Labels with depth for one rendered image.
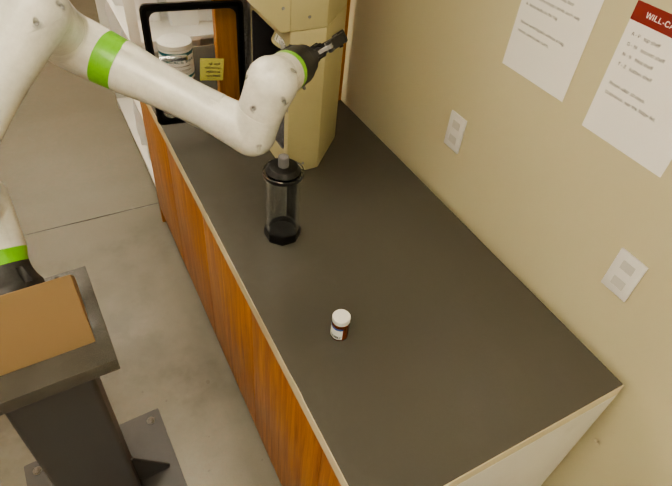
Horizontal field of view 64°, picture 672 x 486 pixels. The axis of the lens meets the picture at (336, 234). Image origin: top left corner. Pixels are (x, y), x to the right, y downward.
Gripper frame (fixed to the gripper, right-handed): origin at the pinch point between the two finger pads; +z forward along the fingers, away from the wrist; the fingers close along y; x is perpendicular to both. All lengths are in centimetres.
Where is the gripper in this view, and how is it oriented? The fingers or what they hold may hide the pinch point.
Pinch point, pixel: (327, 44)
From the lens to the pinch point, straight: 147.4
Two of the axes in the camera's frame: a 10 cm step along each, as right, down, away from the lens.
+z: 3.2, -5.1, 7.9
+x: 4.5, 8.2, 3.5
